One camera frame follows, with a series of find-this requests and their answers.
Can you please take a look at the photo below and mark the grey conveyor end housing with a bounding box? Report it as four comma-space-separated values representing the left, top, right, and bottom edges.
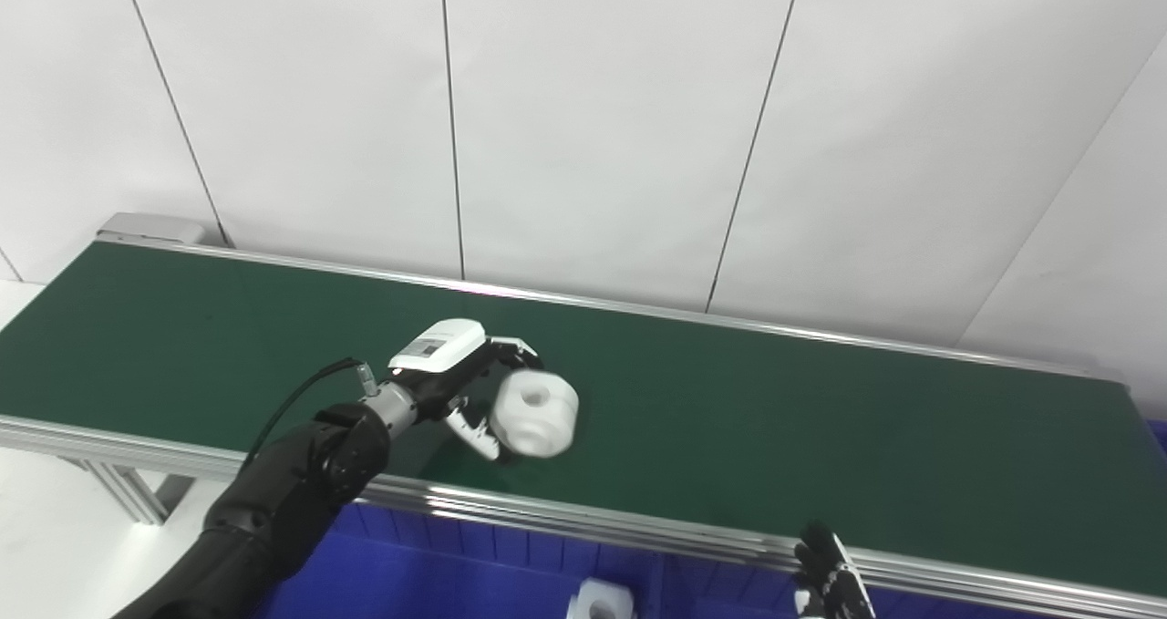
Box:
96, 213, 206, 246

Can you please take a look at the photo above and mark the white round plastic part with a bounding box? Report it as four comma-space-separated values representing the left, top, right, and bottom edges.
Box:
488, 369, 580, 459

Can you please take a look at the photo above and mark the white blocky plastic part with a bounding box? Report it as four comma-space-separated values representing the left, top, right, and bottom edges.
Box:
567, 579, 635, 619

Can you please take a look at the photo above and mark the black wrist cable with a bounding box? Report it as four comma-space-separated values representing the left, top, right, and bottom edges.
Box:
242, 357, 377, 467

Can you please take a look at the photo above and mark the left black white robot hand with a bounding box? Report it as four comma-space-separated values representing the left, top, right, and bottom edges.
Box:
389, 318, 546, 463

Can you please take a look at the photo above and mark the green conveyor belt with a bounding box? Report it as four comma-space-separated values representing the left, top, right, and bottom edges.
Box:
0, 242, 1167, 597
0, 236, 1167, 619

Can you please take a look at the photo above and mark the aluminium conveyor support leg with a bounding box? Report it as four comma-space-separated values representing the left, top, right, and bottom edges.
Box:
59, 455, 197, 526

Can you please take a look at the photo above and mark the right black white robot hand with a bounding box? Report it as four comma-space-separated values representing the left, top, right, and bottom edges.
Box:
793, 523, 876, 619

